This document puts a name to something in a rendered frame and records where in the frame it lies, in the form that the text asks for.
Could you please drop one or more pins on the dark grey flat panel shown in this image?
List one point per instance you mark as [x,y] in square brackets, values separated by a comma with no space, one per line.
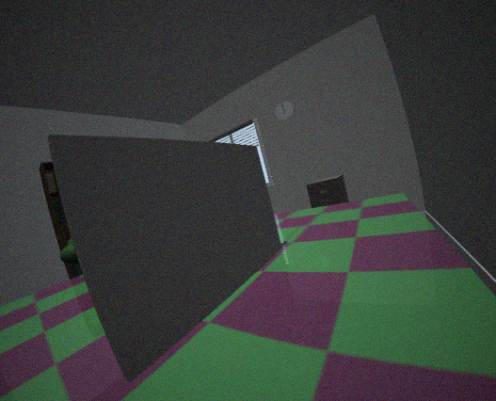
[164,230]

